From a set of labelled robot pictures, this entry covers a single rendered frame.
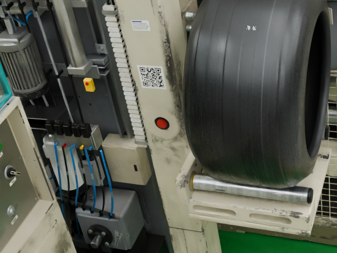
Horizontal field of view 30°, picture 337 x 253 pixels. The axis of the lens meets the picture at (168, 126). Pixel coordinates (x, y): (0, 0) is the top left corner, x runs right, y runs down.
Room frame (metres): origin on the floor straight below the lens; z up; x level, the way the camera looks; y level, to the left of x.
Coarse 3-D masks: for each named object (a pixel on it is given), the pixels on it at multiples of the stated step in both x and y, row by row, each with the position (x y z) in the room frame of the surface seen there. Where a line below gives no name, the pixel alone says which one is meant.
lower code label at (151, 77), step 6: (138, 66) 1.49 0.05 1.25; (144, 66) 1.48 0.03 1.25; (150, 66) 1.47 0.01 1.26; (156, 66) 1.47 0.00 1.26; (138, 72) 1.49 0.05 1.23; (144, 72) 1.48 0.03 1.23; (150, 72) 1.48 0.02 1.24; (156, 72) 1.47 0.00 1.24; (162, 72) 1.46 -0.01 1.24; (144, 78) 1.49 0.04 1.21; (150, 78) 1.48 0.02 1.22; (156, 78) 1.47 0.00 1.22; (162, 78) 1.46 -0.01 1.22; (144, 84) 1.49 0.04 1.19; (150, 84) 1.48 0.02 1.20; (156, 84) 1.47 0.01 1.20; (162, 84) 1.46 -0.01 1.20
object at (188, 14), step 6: (192, 0) 1.94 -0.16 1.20; (198, 0) 1.97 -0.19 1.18; (186, 6) 1.91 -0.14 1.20; (192, 6) 1.93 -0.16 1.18; (198, 6) 1.97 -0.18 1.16; (186, 12) 1.88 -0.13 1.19; (192, 12) 1.86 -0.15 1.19; (186, 18) 1.86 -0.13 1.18; (192, 18) 1.85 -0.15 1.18; (186, 24) 1.87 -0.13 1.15; (186, 30) 1.86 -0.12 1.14; (186, 36) 1.85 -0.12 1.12; (186, 42) 1.85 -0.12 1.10
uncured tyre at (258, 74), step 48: (240, 0) 1.37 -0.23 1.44; (288, 0) 1.33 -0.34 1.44; (192, 48) 1.32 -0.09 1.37; (240, 48) 1.25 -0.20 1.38; (288, 48) 1.22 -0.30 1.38; (192, 96) 1.25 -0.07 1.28; (240, 96) 1.19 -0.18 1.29; (288, 96) 1.16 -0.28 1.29; (192, 144) 1.25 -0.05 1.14; (240, 144) 1.16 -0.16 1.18; (288, 144) 1.13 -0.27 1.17
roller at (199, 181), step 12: (192, 180) 1.37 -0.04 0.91; (204, 180) 1.36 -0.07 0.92; (216, 180) 1.34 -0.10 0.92; (228, 192) 1.31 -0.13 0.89; (240, 192) 1.30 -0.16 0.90; (252, 192) 1.28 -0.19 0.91; (264, 192) 1.27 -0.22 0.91; (276, 192) 1.25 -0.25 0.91; (288, 192) 1.24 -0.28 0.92; (300, 192) 1.23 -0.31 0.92; (312, 192) 1.24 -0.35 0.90
